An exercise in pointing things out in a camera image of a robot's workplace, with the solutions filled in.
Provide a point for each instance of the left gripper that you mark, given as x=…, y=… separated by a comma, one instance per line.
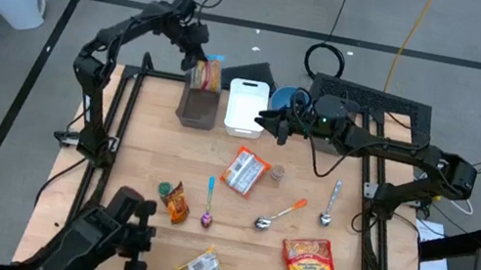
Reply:
x=194, y=36

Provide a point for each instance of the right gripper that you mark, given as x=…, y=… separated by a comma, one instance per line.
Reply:
x=302, y=123

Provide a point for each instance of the blue-edged yellow ramen packet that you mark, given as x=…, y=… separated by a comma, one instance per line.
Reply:
x=208, y=77

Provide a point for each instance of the orange taco mix pouch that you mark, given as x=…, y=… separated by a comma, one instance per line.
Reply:
x=177, y=206

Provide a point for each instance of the green-lidded glass jar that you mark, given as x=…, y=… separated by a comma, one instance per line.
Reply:
x=164, y=188

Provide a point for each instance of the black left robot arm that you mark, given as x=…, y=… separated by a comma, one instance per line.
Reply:
x=93, y=99

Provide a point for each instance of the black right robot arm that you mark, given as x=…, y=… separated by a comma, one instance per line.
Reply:
x=392, y=149

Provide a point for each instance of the blue bowl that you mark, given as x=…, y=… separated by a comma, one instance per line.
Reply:
x=283, y=97

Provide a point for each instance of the white plastic bin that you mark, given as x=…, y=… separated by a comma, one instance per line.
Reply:
x=245, y=106

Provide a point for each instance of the grey plastic bin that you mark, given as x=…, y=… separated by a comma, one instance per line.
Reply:
x=197, y=110
x=323, y=148

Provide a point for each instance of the small brown-lidded spice jar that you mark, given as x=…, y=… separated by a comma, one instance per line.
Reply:
x=277, y=173

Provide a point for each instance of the black triangular panel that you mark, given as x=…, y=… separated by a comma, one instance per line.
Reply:
x=251, y=73

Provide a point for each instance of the orange ramen packet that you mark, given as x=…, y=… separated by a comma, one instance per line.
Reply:
x=244, y=171

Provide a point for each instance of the black perforated panel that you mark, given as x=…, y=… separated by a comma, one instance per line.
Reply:
x=376, y=99

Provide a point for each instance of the plain silver spoon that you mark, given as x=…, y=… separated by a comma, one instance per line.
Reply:
x=325, y=218

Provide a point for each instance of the red ramen packet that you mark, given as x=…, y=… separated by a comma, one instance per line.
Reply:
x=308, y=260

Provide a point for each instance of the black desk beam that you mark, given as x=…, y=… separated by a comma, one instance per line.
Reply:
x=454, y=245

